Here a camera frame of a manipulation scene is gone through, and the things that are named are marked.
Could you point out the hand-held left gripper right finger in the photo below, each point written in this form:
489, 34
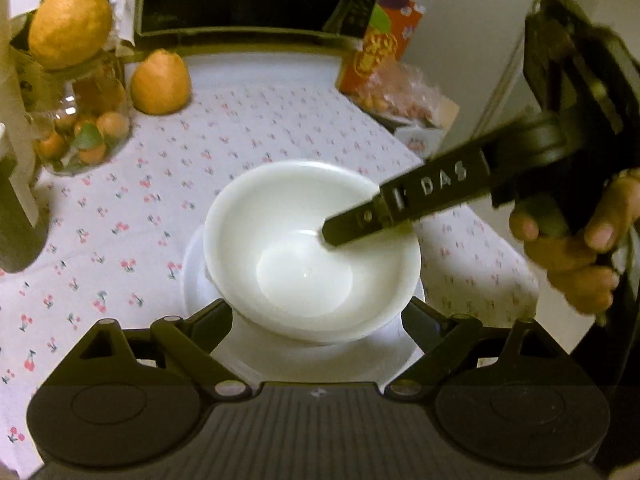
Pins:
425, 322

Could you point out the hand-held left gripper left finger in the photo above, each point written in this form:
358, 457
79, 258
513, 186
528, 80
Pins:
212, 321

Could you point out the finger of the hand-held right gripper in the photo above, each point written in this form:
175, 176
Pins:
410, 205

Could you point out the plain white plate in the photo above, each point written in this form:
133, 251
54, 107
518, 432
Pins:
300, 360

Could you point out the person's right hand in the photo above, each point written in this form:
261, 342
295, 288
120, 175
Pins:
585, 270

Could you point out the white printed carton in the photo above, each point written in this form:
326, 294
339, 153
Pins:
425, 135

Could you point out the clear bag of snacks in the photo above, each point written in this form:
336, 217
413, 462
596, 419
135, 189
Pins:
405, 95

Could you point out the cherry print tablecloth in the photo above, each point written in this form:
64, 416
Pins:
150, 200

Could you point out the red gift box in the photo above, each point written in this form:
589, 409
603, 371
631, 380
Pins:
380, 45

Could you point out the dark jar with silver lid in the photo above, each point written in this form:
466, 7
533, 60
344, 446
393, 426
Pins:
17, 210

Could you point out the glass jar of tangerines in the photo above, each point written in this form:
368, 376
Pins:
85, 125

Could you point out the orange citrus fruit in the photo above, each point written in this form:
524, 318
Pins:
161, 85

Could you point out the large yellow pomelo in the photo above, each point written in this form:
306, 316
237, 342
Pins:
70, 20

